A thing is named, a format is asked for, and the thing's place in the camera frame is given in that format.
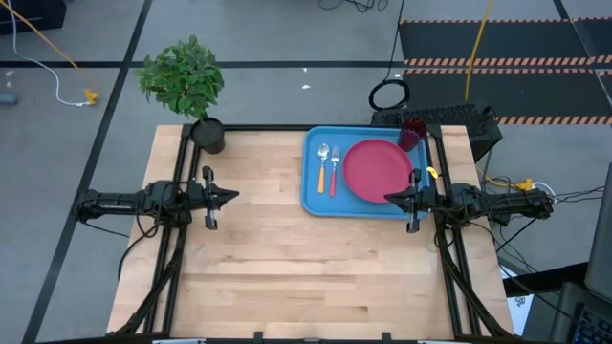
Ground green leafy plant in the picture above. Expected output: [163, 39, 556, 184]
[133, 33, 226, 120]

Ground blue plastic tray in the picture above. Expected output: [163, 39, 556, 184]
[300, 125, 431, 221]

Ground black perforated crate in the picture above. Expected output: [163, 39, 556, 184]
[370, 103, 504, 163]

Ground long yellow floor cable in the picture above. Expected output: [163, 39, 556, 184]
[464, 0, 494, 102]

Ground yellow cable connector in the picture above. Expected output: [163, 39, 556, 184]
[476, 164, 536, 193]

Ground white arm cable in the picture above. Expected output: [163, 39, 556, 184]
[533, 180, 558, 202]

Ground white floor cable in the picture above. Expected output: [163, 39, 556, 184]
[7, 0, 90, 107]

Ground dark red cup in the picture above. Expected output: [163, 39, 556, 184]
[398, 118, 429, 153]

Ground grey monitor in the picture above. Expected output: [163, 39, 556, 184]
[583, 161, 612, 302]

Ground black hazard striped mat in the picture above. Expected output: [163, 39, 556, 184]
[399, 17, 612, 126]

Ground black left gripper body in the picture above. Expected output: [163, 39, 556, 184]
[184, 165, 220, 231]

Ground fork with red handle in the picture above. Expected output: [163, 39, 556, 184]
[328, 145, 341, 199]

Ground coiled black cable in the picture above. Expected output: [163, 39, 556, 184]
[367, 0, 411, 112]

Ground black metal table frame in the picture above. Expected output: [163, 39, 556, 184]
[107, 122, 515, 344]

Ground white printed sheet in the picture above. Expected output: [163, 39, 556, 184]
[499, 265, 535, 335]

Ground black plant pot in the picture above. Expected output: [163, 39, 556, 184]
[189, 117, 226, 155]

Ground thin yellow floor cable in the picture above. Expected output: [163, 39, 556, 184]
[0, 0, 92, 92]

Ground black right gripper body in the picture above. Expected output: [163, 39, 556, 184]
[407, 167, 453, 234]

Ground black base cable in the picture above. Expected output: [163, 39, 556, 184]
[117, 222, 162, 283]

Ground black keyboard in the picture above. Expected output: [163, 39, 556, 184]
[549, 281, 612, 344]

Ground tangled black cables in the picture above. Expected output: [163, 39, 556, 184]
[317, 0, 389, 14]

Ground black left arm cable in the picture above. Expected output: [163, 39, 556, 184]
[135, 181, 166, 240]

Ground black box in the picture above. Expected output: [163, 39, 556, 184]
[0, 0, 67, 35]

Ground red round plate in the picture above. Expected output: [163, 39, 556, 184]
[342, 138, 415, 204]

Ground spoon with orange handle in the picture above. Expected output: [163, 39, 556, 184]
[317, 142, 332, 195]

